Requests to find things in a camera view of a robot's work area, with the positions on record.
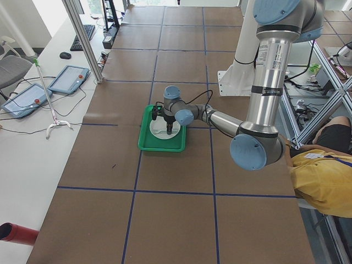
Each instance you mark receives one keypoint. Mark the blue teach pendant far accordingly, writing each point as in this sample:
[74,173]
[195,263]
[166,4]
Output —
[69,79]

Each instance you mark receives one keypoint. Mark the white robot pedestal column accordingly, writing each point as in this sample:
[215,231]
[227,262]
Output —
[248,42]

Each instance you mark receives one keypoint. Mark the black computer mouse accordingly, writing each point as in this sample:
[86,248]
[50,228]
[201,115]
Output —
[65,55]

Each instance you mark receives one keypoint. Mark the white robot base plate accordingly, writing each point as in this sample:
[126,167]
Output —
[239,83]

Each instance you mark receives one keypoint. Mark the white round plate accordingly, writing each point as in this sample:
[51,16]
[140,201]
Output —
[158,128]

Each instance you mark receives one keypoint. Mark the aluminium frame rail right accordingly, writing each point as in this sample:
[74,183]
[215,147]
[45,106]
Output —
[341,96]

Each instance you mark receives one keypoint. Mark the person in yellow shirt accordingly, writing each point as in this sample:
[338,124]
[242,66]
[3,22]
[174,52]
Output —
[321,170]

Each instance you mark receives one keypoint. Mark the green plastic tray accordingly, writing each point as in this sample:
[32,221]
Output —
[148,142]

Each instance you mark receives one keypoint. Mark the pale mint plastic fork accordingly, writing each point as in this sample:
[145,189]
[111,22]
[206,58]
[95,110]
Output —
[160,132]

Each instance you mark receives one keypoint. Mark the grey office chair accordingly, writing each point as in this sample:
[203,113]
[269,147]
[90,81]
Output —
[13,67]

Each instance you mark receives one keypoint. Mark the red cylinder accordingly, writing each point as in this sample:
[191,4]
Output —
[14,233]

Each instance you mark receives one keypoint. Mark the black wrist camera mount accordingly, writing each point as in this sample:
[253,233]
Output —
[157,110]

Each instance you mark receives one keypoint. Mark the brown paper table cover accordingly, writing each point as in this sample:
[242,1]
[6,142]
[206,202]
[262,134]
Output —
[117,204]

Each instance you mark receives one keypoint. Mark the aluminium frame post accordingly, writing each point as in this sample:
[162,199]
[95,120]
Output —
[80,32]

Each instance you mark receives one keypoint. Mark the blue teach pendant near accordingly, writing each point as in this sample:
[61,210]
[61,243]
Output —
[25,102]

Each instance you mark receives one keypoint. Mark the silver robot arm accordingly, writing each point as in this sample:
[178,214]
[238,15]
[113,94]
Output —
[256,142]

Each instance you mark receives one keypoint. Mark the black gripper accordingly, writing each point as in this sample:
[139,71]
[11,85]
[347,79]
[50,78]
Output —
[168,119]

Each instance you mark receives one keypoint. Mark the blue teach pendant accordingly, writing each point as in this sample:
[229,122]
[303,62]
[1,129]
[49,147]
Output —
[25,102]
[69,79]

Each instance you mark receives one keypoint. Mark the white reacher grabber stick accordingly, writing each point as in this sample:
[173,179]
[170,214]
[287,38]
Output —
[56,122]

